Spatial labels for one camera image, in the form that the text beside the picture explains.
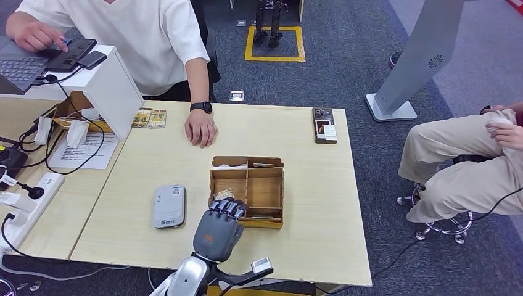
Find person's left hand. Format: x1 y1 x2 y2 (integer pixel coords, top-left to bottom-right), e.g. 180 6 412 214
184 110 218 149

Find person's right hand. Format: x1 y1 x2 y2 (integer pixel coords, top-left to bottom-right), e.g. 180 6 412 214
14 21 70 53

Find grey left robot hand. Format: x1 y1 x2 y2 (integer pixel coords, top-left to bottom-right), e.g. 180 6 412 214
192 197 249 263

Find white handheld object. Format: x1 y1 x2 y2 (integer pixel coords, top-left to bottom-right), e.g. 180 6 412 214
485 117 514 134

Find yellow printed card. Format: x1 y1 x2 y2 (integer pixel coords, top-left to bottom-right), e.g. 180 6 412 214
147 109 168 130
131 108 153 129

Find grey card reader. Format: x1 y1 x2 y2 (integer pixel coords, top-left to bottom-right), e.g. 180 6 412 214
152 184 187 229

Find person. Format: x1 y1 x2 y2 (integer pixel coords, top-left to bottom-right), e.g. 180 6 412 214
398 102 523 224
4 0 220 149

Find black wristwatch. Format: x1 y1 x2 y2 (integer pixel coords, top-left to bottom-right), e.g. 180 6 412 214
189 101 213 115

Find grey laptop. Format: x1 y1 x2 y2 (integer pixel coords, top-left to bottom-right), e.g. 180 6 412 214
0 36 72 96

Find large black smartphone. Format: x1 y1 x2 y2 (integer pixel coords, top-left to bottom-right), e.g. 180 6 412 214
47 38 97 73

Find black office chair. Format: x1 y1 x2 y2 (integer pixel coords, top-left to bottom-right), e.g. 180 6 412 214
189 0 222 103

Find yellow board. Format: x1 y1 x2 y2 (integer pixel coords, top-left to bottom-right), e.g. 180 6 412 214
205 285 311 296

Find wooden compartment box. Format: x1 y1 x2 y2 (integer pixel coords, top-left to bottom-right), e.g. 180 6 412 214
207 155 285 230

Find open cardboard box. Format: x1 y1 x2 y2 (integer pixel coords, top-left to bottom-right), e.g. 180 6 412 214
38 90 115 134

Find white desk riser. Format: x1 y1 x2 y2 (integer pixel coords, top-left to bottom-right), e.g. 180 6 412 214
0 44 144 141

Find grey kiosk stand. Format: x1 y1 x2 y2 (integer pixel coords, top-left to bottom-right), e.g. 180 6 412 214
364 0 467 123

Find black robot legs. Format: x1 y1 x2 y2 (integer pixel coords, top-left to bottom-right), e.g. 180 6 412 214
252 0 285 49

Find chrome wheeled stool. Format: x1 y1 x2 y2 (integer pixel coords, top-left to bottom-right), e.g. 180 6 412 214
396 154 491 245

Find printed paper sheet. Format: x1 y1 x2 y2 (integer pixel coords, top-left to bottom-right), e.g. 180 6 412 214
48 131 120 170

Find brown smartphone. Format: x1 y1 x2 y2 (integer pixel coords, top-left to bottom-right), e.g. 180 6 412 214
312 107 339 144

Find black controller device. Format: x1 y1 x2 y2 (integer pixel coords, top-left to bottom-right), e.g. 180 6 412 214
0 145 30 191

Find white power strip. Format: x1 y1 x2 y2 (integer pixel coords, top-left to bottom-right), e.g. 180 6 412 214
0 171 66 252

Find black power plug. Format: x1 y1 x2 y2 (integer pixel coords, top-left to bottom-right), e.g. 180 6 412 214
16 181 46 200

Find white charger plug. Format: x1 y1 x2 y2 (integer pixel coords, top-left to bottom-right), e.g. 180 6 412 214
0 192 38 213

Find black laptop cable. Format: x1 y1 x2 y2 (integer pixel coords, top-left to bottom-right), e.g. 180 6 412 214
18 73 106 176

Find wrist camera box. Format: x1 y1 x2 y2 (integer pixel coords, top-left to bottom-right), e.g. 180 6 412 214
212 257 274 287

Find black floor cable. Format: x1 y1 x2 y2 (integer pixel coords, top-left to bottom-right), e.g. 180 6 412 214
315 184 523 296

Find white table bracket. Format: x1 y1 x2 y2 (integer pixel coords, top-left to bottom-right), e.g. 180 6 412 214
217 276 289 292

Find white floor cable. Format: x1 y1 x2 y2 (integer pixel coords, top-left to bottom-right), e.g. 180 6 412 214
0 253 133 282

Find black power cable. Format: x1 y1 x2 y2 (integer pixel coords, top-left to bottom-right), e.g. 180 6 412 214
1 212 75 262

